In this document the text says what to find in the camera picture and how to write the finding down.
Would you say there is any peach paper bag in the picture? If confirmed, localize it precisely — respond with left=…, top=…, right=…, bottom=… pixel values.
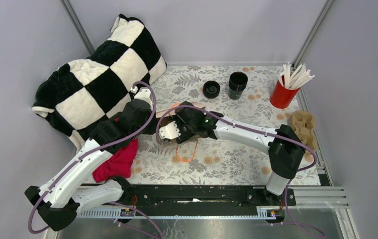
left=156, top=101, right=205, bottom=163

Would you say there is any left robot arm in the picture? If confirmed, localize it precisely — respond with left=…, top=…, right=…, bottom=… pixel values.
left=24, top=98, right=157, bottom=234

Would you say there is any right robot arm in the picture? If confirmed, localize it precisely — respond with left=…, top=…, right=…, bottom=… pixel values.
left=173, top=102, right=306, bottom=205

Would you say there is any stack of black lids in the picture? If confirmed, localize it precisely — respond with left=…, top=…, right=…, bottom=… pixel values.
left=202, top=81, right=221, bottom=99

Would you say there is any red cloth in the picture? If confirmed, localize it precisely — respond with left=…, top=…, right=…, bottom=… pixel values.
left=92, top=139, right=139, bottom=183

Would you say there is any stack of black cups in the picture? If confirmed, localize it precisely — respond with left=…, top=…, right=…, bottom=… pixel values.
left=228, top=72, right=248, bottom=100

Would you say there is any floral tablecloth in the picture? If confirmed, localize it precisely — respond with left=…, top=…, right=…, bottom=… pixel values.
left=128, top=66, right=299, bottom=185

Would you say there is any black white checkered blanket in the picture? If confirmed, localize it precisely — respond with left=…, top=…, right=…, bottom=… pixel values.
left=31, top=14, right=167, bottom=149

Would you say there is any red cup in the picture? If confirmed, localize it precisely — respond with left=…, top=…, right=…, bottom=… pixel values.
left=270, top=76, right=300, bottom=109

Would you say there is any brown cardboard cup carrier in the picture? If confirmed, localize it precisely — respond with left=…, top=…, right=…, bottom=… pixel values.
left=289, top=111, right=318, bottom=152

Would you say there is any white paper straws bundle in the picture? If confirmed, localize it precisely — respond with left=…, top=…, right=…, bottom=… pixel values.
left=277, top=63, right=315, bottom=90

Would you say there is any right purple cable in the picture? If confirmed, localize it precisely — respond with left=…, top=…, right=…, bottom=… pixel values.
left=155, top=105, right=328, bottom=239

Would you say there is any purple cable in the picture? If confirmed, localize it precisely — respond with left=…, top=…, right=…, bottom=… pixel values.
left=155, top=105, right=328, bottom=239
left=27, top=81, right=165, bottom=239

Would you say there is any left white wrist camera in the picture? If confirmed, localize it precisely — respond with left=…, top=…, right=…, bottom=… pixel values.
left=130, top=86, right=153, bottom=106

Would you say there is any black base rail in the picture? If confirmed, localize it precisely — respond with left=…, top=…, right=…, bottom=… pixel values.
left=118, top=184, right=296, bottom=217

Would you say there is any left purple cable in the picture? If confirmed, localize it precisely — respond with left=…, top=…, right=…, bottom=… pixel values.
left=27, top=81, right=165, bottom=239

